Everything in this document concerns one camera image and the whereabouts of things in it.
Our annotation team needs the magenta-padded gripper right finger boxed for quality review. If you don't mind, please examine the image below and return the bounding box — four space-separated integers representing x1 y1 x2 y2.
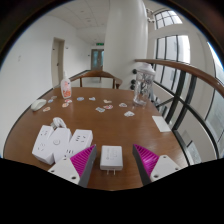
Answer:
132 143 183 187

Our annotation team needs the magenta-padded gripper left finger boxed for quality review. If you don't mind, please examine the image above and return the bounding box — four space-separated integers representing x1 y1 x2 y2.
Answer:
47 144 98 189

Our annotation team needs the white charger block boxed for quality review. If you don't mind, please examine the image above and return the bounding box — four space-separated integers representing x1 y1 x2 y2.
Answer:
99 145 124 176

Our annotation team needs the white power strip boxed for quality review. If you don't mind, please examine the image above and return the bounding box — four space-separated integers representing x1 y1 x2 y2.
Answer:
31 124 94 166

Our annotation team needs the white paper card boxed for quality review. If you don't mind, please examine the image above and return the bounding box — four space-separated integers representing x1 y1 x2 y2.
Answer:
151 115 172 133

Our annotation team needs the white computer mouse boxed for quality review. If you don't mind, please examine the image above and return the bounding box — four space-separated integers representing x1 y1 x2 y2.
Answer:
30 98 48 112

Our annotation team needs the large side window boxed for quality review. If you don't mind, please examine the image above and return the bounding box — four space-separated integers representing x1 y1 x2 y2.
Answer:
205 41 224 151

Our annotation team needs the white pump bottle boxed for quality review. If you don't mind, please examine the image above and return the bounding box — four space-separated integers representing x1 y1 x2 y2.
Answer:
60 70 72 100

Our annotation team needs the clear plastic water bottle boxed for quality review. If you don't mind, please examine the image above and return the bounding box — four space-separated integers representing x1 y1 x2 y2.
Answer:
133 63 157 108

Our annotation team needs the wooden handrail black railing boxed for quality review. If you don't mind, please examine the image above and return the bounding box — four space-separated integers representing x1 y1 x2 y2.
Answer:
132 58 224 166

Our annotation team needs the wooden chair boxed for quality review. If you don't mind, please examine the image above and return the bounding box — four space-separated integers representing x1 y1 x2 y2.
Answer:
69 69 123 90

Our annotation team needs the beige door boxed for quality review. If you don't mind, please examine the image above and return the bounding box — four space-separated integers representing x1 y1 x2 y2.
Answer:
50 37 66 89

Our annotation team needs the tall arched window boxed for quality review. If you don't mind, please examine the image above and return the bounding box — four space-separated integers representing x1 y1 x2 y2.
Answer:
153 34 192 91

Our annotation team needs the grey double door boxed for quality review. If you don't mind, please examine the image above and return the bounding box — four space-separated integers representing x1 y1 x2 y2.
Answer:
90 48 105 71

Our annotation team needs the small gridded window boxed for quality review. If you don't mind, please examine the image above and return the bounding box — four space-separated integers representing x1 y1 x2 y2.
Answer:
154 9 184 29

